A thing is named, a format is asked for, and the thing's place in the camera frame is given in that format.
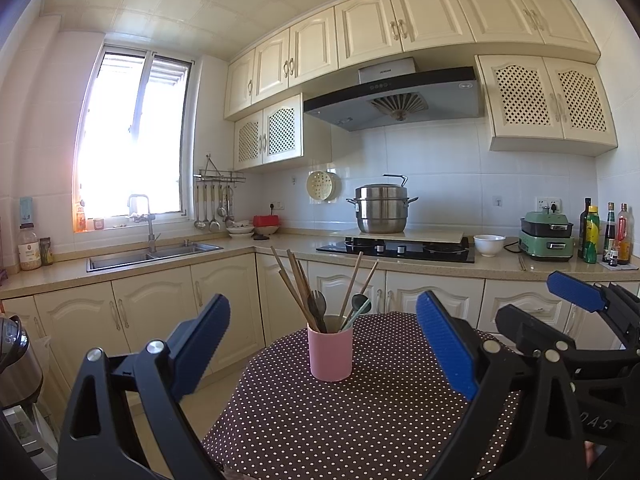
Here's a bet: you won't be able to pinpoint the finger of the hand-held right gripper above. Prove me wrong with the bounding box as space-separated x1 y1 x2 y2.
546 271 640 348
495 304 640 378

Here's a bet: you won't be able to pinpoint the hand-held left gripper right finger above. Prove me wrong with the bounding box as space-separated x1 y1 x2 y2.
416 290 586 480

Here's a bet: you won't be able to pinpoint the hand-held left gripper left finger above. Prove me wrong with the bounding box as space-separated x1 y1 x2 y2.
56 294 232 480

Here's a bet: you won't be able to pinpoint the teal handled knife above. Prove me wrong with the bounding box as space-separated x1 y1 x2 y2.
342 301 372 332

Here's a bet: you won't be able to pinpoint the bundle of wooden chopsticks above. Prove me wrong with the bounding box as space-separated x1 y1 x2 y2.
270 246 379 333

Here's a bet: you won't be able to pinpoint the pink cup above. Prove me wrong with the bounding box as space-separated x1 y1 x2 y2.
307 314 354 383

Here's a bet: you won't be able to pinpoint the dark spoon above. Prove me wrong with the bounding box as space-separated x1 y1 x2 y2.
307 290 329 333

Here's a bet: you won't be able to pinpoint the green bottle yellow label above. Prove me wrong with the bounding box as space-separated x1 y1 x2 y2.
584 205 600 264

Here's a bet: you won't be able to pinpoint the green electric cooker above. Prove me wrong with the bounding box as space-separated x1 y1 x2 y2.
518 211 575 262

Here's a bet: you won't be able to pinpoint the dark soy sauce bottle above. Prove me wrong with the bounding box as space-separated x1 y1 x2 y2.
604 202 616 263

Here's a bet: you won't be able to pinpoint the red capped sauce bottle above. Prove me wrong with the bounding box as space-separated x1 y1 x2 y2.
616 203 631 266

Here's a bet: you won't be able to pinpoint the dark glass oil bottle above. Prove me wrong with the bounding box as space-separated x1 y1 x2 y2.
578 197 593 260

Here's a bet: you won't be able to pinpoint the white bowl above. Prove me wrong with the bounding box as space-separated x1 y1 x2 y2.
473 234 506 257

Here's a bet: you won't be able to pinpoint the stainless steel sink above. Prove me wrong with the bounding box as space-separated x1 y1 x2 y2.
86 241 224 273

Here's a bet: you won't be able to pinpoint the black gas stove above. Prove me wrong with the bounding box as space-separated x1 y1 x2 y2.
315 236 476 264

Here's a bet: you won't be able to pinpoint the brown polka dot tablecloth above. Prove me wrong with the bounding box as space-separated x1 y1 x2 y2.
200 311 526 480

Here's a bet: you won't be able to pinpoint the metal faucet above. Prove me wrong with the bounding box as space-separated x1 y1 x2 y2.
127 194 161 255

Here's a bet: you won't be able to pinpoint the stainless steel steamer pot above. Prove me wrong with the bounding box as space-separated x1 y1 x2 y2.
346 174 419 235

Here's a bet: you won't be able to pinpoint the metal utensil rack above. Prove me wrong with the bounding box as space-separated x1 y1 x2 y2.
194 154 247 183

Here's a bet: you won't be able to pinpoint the black silver rice cooker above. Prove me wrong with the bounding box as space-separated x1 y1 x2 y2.
0 315 45 408

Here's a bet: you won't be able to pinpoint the large lattice door cabinet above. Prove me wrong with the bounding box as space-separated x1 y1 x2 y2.
475 54 618 157

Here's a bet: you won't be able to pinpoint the glass jar white label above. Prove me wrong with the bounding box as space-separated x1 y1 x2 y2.
17 225 43 272

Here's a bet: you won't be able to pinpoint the cream perforated steamer plate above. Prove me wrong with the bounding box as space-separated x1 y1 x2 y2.
306 170 342 203

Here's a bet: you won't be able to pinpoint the white stand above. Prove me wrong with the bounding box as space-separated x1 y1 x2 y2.
0 402 56 472

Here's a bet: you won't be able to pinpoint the kitchen window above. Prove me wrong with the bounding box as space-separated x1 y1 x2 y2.
74 44 195 233

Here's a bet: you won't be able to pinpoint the small lattice door cabinet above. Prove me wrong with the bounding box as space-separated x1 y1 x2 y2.
233 92 304 172

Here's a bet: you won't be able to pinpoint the black range hood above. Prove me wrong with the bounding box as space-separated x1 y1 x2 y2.
302 57 486 132

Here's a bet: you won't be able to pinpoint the cream upper cabinets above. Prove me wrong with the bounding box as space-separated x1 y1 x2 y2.
223 0 601 122

